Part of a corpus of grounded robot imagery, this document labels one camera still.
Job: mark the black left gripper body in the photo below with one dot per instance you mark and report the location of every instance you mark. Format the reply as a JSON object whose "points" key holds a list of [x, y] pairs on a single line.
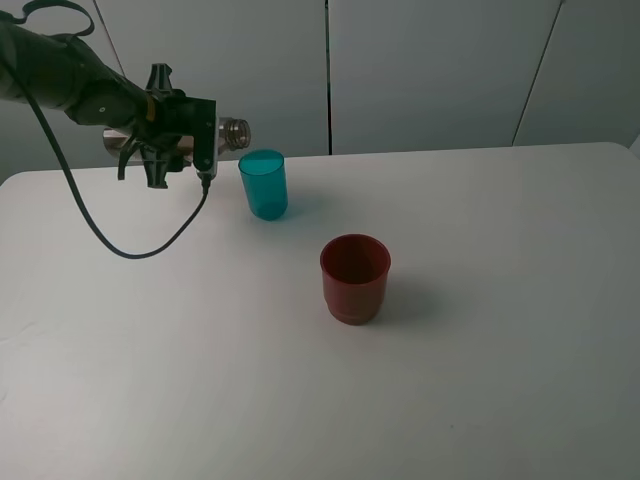
{"points": [[169, 121]]}

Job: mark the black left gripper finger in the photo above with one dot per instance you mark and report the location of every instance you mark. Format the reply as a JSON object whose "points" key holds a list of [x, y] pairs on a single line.
{"points": [[159, 79], [159, 162]]}

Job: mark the clear smoky plastic bottle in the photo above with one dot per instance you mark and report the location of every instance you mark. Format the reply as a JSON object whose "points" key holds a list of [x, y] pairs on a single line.
{"points": [[233, 134]]}

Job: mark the teal translucent plastic cup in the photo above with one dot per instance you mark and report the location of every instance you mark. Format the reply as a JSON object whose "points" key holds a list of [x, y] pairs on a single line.
{"points": [[264, 181]]}

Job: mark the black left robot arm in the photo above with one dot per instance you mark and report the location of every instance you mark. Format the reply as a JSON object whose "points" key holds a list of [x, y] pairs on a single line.
{"points": [[61, 72]]}

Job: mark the red plastic cup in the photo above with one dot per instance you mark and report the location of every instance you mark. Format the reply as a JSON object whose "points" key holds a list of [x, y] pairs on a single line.
{"points": [[355, 270]]}

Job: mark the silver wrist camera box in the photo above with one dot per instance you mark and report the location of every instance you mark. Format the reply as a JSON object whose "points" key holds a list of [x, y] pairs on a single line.
{"points": [[205, 143]]}

